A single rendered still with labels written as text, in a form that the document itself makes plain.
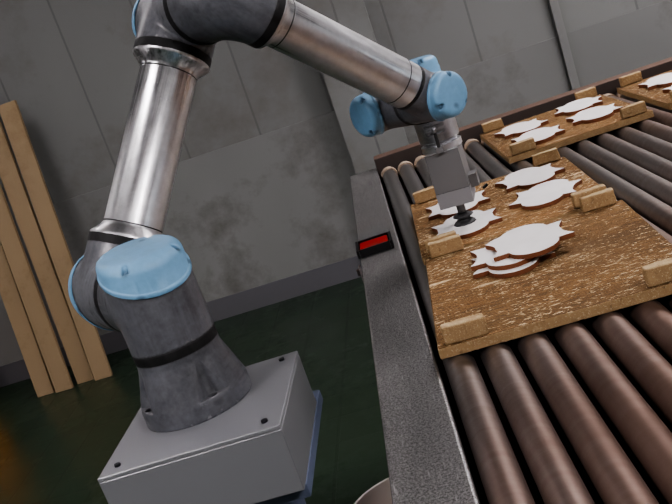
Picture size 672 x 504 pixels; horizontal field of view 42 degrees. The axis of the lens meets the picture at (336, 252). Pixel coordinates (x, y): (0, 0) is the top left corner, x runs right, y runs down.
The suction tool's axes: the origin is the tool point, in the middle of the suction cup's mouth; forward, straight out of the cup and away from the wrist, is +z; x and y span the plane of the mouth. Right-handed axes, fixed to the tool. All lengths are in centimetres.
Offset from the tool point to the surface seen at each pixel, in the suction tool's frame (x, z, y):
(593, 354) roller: -18, 2, -61
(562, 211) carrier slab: -17.6, 0.7, -6.4
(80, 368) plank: 246, 86, 226
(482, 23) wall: 2, -13, 301
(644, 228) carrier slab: -29.0, 0.7, -26.1
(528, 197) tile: -12.0, -0.1, 5.5
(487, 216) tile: -4.2, -0.2, 0.0
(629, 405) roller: -20, 2, -75
